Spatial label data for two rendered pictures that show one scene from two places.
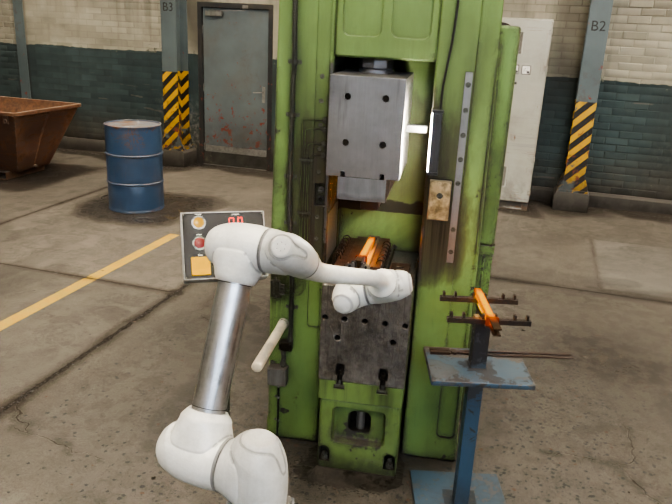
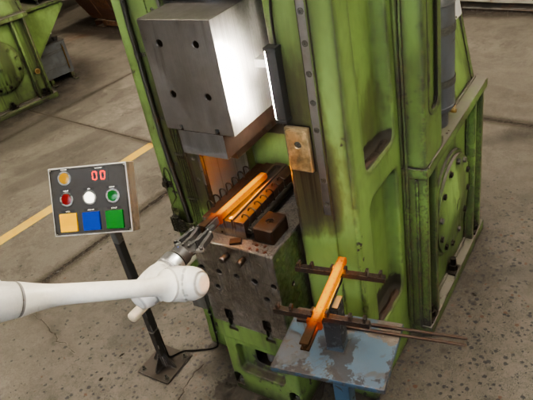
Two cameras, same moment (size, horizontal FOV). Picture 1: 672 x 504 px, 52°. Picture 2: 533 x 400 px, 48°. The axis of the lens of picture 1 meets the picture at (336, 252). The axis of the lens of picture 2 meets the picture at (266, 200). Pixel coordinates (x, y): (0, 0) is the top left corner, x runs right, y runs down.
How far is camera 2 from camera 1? 1.65 m
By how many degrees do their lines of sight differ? 29
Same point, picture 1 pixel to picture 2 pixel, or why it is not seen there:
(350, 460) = (262, 389)
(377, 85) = (182, 29)
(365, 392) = (256, 337)
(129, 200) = not seen: hidden behind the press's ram
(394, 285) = (174, 291)
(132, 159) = not seen: hidden behind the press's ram
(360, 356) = (243, 306)
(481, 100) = (320, 29)
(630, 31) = not seen: outside the picture
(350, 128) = (173, 78)
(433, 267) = (312, 218)
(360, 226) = (271, 149)
